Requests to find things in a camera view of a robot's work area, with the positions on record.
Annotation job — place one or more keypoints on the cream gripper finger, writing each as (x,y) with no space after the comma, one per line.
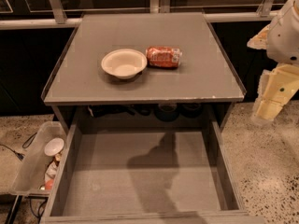
(276,88)
(259,41)

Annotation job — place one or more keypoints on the grey cabinet with flat top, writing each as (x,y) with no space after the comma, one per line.
(205,74)

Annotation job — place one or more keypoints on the open grey top drawer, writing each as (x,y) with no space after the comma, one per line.
(127,172)

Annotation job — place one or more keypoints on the white paper bowl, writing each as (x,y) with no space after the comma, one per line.
(124,63)

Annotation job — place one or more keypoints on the white bowl in bin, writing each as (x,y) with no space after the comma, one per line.
(54,146)

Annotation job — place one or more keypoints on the metal window railing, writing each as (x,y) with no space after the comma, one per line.
(45,14)

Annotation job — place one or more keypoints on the orange object in bin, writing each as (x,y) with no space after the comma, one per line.
(49,184)

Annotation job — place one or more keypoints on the clear plastic storage bin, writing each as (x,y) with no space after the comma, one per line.
(30,178)

